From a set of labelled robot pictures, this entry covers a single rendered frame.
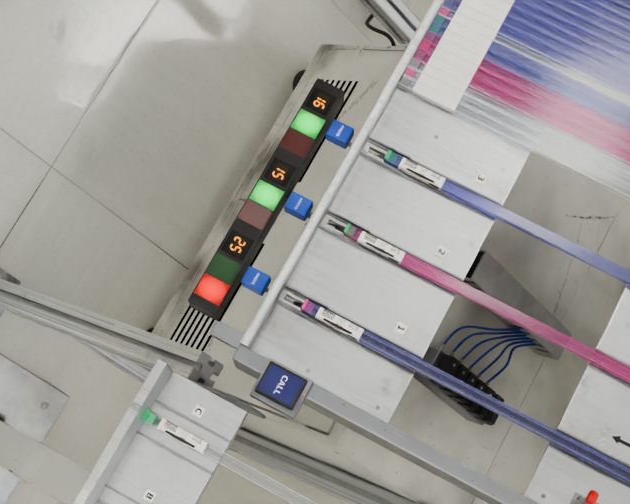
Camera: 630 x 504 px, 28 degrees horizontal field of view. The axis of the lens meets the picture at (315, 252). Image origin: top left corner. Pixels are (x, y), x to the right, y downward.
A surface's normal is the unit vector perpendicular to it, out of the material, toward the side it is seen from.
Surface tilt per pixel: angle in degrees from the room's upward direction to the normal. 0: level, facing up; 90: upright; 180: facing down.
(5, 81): 0
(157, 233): 0
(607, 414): 47
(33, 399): 0
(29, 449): 90
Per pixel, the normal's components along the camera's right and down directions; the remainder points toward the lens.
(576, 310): 0.63, 0.15
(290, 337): -0.01, -0.28
